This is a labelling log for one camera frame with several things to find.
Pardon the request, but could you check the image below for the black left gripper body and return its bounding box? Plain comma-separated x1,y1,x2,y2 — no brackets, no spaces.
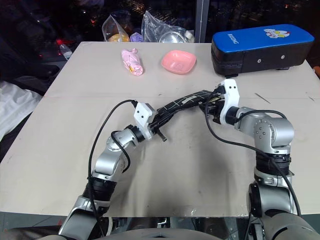
148,116,168,143

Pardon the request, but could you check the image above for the pink plastic bowl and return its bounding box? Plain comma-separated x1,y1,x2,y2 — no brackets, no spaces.
160,49,197,75

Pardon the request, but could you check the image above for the grey rounded robot torso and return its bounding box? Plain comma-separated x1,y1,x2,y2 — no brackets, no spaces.
0,226,251,240

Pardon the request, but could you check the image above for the clear bag with orange item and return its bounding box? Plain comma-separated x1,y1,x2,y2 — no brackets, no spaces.
101,14,131,43

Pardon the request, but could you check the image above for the black grid pencil pouch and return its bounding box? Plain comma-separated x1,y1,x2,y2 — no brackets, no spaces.
156,88,226,119

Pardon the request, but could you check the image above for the grey metal window post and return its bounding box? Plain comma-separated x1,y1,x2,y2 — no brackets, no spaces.
194,0,210,44

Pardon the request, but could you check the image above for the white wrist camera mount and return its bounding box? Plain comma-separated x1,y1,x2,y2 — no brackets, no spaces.
216,78,242,125
133,102,157,141

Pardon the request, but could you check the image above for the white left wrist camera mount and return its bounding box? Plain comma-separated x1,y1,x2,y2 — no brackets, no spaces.
133,102,157,141

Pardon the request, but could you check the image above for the clear crumpled plastic bag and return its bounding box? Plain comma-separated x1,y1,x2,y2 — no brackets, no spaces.
140,10,195,44

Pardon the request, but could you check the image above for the white cloth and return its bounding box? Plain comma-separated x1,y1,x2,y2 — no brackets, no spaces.
0,80,44,141

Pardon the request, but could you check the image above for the blue-topped black box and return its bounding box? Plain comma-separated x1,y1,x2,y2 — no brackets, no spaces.
210,23,316,78

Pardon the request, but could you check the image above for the clear red-capped water bottle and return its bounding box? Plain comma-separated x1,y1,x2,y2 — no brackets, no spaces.
58,43,74,61

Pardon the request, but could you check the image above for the shiny metal bowl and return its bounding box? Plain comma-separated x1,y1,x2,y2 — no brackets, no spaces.
158,30,186,44

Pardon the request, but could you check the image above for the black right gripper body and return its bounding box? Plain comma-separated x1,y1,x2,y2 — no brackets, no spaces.
208,84,228,123

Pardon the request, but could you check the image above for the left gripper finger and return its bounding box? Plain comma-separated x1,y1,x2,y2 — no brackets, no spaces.
155,114,176,130
154,109,175,124

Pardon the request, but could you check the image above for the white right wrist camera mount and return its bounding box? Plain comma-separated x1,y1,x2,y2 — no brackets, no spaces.
216,78,242,125

